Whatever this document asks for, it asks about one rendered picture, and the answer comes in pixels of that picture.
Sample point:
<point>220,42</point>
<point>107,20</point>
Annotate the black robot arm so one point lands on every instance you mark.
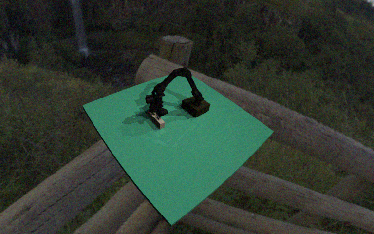
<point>160,88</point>

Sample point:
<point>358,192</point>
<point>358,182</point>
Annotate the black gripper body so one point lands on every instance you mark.
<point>162,111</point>

